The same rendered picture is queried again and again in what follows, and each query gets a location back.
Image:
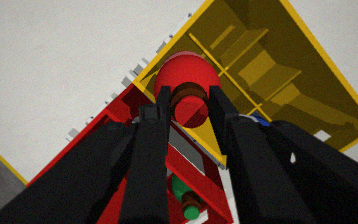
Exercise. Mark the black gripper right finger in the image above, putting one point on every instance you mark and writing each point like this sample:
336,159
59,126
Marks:
267,193

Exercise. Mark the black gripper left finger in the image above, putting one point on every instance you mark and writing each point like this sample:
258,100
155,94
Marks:
77,189

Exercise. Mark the red crate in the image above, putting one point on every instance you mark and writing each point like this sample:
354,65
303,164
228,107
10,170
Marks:
185,159

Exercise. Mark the green bottle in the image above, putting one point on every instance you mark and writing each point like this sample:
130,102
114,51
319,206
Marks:
190,200

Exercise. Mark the yellow divided crate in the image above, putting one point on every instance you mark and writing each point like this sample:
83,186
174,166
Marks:
319,98

